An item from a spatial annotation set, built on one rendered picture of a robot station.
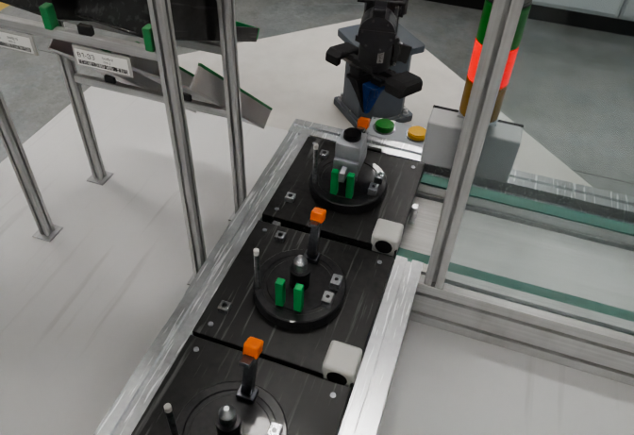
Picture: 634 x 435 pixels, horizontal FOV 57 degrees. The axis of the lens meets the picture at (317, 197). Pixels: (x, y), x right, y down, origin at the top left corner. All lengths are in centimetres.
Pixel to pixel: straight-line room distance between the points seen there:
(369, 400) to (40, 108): 263
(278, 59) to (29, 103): 185
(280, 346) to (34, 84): 273
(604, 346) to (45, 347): 87
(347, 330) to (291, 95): 79
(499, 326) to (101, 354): 63
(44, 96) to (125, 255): 221
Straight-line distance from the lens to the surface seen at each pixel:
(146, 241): 116
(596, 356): 103
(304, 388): 82
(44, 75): 347
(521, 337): 101
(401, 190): 109
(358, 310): 89
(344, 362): 82
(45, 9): 86
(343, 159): 100
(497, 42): 70
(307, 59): 167
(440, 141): 80
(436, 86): 160
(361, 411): 83
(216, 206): 120
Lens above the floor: 169
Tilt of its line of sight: 43 degrees down
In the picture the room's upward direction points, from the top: 3 degrees clockwise
